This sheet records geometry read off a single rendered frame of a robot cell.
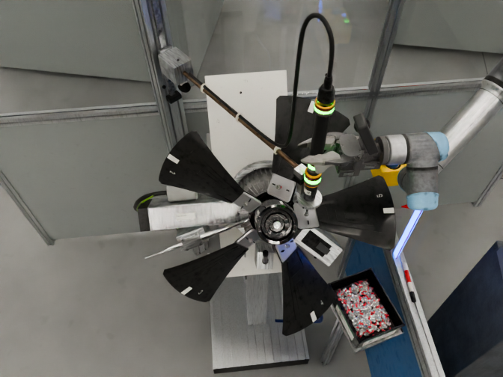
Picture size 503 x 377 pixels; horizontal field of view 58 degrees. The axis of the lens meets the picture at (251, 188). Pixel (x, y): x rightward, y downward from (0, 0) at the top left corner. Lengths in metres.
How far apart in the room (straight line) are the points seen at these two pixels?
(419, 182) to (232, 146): 0.61
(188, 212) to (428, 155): 0.71
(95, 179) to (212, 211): 1.02
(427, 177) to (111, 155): 1.45
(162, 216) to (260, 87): 0.51
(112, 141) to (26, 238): 1.09
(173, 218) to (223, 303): 1.05
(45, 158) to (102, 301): 0.84
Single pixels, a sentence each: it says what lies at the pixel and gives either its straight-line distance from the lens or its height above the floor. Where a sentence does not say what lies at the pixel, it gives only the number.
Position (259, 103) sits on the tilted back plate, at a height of 1.29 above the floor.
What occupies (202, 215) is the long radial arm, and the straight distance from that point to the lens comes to 1.41.
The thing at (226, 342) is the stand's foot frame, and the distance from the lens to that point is 2.32.
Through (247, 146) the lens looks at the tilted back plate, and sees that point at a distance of 1.48.
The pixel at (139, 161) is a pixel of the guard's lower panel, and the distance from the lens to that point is 2.18.
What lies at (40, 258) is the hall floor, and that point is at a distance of 2.86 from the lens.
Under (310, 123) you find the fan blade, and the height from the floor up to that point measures 1.39.
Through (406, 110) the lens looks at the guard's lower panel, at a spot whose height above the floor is 0.87.
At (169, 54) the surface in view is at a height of 1.39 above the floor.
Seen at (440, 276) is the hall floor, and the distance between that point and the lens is 2.73.
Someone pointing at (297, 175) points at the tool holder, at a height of 1.34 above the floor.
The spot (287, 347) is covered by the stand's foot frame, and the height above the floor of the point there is 0.06.
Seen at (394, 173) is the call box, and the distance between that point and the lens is 1.64.
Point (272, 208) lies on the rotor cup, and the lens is 1.24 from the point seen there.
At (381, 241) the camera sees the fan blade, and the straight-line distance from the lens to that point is 1.35.
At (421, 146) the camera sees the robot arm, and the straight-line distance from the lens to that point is 1.16.
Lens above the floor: 2.29
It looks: 53 degrees down
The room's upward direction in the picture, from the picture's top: 1 degrees counter-clockwise
